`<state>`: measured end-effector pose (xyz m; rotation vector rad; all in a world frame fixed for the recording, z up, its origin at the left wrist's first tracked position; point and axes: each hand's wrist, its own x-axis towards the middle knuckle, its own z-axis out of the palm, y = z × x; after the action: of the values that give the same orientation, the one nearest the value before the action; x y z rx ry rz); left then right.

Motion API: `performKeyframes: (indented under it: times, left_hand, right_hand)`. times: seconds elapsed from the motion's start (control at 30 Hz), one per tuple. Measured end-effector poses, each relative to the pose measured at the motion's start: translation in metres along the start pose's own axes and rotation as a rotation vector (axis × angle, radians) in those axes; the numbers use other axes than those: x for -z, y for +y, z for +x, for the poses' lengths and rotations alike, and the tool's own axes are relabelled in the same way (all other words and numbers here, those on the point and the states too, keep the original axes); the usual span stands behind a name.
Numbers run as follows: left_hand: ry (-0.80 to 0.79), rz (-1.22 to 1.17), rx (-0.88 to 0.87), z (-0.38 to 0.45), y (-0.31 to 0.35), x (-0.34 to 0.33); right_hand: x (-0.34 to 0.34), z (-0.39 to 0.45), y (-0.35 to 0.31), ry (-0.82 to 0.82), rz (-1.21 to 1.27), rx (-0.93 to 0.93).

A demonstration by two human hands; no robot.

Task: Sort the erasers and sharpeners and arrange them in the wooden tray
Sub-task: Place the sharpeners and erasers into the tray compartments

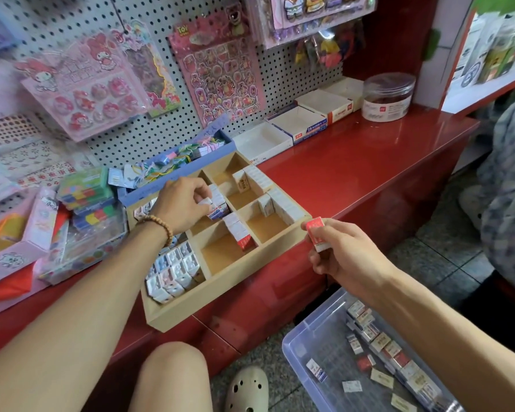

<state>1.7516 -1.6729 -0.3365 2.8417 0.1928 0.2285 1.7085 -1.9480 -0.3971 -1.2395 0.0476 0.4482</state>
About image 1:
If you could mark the blue box of trinkets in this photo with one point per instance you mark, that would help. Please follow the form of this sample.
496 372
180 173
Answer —
172 167

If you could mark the white pegboard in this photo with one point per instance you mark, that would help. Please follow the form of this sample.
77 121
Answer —
154 12

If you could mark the stack of colourful packs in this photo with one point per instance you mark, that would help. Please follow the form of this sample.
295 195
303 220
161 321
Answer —
86 194

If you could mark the person's left cream clog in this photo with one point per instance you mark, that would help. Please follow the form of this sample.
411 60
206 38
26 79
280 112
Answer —
245 390

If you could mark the clear plastic storage bin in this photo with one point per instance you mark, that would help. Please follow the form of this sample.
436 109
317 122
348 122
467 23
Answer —
313 343

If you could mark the clear bag of colourful toys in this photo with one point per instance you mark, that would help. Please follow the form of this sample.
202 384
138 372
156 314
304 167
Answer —
330 47

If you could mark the pink tray of trinkets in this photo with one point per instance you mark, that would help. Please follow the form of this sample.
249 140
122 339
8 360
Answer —
34 231

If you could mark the pink sticker pack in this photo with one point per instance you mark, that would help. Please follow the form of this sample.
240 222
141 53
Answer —
81 86
219 73

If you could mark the person's left hand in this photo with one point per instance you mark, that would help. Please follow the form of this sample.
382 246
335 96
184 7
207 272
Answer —
182 206

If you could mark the red folded cloth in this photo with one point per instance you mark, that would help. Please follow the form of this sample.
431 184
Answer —
8 283

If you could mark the handful of boxed erasers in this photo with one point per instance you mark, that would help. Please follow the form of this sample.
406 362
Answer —
316 234

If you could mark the person's right hand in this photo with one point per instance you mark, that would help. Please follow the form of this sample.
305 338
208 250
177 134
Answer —
356 261

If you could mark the red patterned sticker sheet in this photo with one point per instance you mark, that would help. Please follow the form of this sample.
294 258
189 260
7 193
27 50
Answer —
30 154

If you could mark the person's left forearm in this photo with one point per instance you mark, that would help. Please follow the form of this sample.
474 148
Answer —
69 330

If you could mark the round clear plastic jar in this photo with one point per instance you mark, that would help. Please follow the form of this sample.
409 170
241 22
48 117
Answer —
388 98

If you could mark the red display counter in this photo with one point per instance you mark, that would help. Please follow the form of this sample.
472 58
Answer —
378 163

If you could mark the pale pink card pack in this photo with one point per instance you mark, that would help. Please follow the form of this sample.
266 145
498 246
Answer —
2 94

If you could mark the wooden compartment tray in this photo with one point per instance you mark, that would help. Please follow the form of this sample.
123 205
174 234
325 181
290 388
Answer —
266 253

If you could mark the green edged sticker pack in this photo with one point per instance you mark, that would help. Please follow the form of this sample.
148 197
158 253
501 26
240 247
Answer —
154 73

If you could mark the white side shelf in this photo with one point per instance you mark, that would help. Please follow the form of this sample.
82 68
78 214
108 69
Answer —
489 55

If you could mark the person's left leg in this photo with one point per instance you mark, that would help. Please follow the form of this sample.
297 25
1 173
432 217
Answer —
170 382

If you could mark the white tray box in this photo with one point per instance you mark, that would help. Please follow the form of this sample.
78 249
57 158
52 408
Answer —
262 143
298 124
330 100

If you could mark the blue white eraser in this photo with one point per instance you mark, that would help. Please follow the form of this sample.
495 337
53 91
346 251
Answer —
316 370

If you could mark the person's right forearm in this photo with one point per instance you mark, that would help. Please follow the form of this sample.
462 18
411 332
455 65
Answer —
455 347

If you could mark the black stool red cushion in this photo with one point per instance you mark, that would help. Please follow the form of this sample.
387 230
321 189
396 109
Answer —
502 317

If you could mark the small white eraser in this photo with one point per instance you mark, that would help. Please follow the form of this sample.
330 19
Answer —
352 386

